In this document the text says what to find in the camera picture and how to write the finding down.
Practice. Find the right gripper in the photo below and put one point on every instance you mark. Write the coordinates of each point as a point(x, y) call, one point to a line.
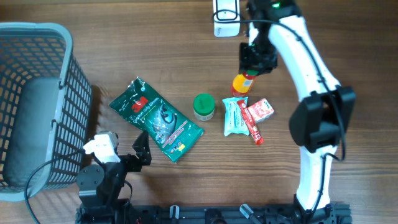
point(245, 61)

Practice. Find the red white small packet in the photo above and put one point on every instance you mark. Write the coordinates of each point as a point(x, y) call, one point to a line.
point(261, 110)

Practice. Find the yellow red sauce bottle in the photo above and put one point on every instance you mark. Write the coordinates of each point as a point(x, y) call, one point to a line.
point(242, 83)

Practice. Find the teal snack packet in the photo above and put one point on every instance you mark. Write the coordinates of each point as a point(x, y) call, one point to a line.
point(233, 120)

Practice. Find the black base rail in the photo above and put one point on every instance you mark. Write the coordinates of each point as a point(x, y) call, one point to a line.
point(279, 213)

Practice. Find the green lid jar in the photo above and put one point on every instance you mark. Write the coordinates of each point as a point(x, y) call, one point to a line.
point(204, 106)

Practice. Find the green 3M gloves packet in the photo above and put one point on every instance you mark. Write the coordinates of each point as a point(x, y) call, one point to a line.
point(146, 109)

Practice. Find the grey plastic mesh basket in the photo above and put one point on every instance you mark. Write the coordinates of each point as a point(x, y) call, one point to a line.
point(45, 109)

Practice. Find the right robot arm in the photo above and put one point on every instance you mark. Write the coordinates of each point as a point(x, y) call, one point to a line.
point(319, 123)

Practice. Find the white barcode scanner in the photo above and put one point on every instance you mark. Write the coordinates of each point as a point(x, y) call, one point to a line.
point(226, 12)

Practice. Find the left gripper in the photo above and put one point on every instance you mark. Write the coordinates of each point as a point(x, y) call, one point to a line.
point(143, 153)

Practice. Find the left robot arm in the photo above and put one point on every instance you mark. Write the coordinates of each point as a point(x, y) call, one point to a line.
point(100, 184)

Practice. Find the red stick sachet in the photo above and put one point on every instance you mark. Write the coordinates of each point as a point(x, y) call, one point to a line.
point(250, 123)

